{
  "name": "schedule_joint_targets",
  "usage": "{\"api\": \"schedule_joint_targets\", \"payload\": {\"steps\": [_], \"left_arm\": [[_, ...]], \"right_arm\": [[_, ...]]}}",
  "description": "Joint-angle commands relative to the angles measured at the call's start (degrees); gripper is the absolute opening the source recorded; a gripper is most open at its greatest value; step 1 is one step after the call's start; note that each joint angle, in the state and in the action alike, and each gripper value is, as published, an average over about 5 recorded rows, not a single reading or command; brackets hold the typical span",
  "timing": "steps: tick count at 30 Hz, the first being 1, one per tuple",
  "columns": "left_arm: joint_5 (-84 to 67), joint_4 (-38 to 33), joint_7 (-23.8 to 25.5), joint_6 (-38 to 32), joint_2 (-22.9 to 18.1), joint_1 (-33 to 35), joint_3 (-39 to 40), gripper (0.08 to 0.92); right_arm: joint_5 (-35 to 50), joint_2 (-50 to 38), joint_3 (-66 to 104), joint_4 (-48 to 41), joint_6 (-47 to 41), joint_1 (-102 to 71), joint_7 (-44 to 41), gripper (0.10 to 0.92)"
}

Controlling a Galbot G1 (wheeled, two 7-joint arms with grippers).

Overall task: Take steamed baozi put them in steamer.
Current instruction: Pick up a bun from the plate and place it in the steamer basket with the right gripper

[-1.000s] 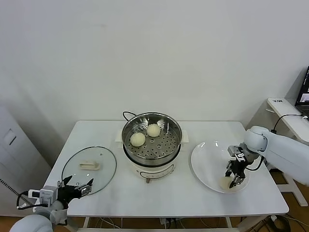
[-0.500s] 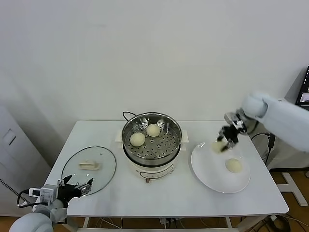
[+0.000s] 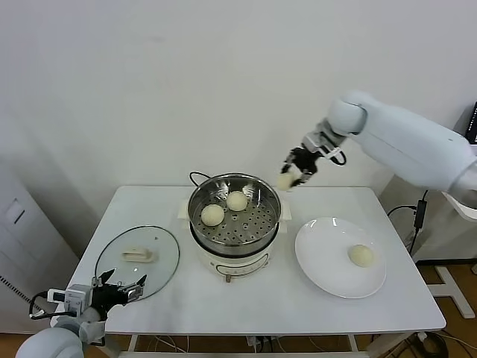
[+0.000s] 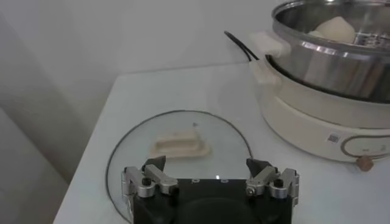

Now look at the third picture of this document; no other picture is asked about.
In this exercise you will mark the grey metal cabinet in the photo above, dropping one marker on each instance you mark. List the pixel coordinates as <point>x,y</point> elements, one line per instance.
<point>22,223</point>

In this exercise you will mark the white metal table frame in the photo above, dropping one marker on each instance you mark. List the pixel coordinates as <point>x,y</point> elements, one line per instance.
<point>352,343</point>

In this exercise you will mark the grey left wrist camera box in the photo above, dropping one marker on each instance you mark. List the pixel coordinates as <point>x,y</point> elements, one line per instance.
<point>76,298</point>

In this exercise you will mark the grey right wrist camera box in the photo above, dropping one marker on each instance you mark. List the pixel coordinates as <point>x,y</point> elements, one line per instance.
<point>313,141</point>

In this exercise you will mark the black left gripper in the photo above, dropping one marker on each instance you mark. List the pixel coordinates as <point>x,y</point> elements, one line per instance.
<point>108,295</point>

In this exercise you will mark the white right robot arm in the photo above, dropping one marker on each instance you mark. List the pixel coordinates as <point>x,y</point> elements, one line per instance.
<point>402,138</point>

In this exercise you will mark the white round plate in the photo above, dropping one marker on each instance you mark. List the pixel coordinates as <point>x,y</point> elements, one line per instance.
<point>328,261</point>

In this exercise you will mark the cream electric cooker base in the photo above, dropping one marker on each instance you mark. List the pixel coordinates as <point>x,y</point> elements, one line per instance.
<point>238,263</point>

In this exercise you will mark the stainless steel steamer basket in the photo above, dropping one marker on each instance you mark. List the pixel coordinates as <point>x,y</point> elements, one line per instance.
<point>253,223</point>

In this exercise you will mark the white power strip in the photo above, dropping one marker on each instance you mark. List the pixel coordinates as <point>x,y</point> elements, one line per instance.
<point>261,340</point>

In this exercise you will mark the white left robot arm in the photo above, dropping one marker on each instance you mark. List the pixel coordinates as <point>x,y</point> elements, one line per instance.
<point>48,343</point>

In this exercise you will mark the round glass pot lid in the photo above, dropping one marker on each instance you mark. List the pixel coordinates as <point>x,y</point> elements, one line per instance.
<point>164,261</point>

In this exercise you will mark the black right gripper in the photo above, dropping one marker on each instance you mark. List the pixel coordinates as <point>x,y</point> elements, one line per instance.
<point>305,160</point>

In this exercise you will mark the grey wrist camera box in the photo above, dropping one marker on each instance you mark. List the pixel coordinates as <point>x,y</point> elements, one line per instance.
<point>313,141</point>
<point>76,298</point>

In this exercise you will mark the black laptop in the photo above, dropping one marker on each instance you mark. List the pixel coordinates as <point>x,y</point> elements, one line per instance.
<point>472,123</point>

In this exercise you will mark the white steamed baozi bun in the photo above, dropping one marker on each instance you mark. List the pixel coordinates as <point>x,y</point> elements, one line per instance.
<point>237,201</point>
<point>361,256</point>
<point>212,215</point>
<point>285,182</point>

